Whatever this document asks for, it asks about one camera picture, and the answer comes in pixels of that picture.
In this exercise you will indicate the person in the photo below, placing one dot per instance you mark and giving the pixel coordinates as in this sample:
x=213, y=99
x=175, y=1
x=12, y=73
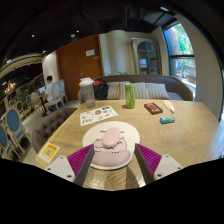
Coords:
x=49, y=89

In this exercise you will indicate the yellow code sticker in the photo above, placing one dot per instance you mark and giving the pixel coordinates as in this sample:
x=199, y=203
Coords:
x=49, y=152

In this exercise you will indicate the white sticker sheet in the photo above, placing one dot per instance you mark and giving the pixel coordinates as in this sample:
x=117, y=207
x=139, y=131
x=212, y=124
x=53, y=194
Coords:
x=98, y=116

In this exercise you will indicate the round white hippo mouse pad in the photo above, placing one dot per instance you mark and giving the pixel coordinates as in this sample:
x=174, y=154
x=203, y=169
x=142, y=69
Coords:
x=128, y=133

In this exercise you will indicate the grey tufted armchair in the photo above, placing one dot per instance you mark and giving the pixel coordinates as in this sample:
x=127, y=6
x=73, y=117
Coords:
x=50, y=128

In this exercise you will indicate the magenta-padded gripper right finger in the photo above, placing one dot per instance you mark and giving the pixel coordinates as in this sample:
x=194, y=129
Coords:
x=166, y=165

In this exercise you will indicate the curved grey sofa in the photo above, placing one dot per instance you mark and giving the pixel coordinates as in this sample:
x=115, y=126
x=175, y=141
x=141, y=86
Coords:
x=180, y=88

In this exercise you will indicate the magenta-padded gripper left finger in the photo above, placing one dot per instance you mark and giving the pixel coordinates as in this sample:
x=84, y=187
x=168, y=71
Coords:
x=61, y=166

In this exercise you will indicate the black-framed window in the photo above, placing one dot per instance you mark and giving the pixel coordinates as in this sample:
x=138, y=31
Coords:
x=181, y=55

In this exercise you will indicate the arched glass cabinet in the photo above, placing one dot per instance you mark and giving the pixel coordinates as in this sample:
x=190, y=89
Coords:
x=146, y=56

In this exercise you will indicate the black box with orange print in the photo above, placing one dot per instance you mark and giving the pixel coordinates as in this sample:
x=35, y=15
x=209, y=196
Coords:
x=153, y=108

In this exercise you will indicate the clear shaker bottle white lid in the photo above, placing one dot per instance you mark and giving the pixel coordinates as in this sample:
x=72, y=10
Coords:
x=87, y=95

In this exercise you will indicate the white chair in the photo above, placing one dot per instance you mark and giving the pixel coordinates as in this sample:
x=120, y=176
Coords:
x=58, y=95

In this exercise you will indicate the green drink can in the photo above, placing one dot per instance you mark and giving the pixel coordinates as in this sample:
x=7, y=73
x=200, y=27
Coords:
x=130, y=96

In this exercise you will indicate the black backpack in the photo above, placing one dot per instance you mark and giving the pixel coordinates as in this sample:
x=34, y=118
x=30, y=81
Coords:
x=101, y=90

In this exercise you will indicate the small teal pack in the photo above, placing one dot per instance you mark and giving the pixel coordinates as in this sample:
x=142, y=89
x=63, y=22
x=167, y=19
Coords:
x=167, y=120

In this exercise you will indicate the striped cushion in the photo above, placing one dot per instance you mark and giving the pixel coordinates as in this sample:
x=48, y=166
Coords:
x=158, y=90
x=113, y=90
x=141, y=90

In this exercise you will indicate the white door sign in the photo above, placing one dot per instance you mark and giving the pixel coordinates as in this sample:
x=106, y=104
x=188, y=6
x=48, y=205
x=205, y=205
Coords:
x=90, y=52

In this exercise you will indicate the white squeeze tube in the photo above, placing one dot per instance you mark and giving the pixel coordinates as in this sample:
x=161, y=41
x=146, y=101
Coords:
x=169, y=106

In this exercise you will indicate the group of blue chairs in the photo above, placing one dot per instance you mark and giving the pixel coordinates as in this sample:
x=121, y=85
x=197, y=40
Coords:
x=13, y=121

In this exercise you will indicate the brown wooden door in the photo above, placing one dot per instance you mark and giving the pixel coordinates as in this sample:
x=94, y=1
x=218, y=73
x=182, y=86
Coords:
x=75, y=66

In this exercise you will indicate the pink computer mouse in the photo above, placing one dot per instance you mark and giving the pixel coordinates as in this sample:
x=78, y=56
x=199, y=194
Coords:
x=111, y=137

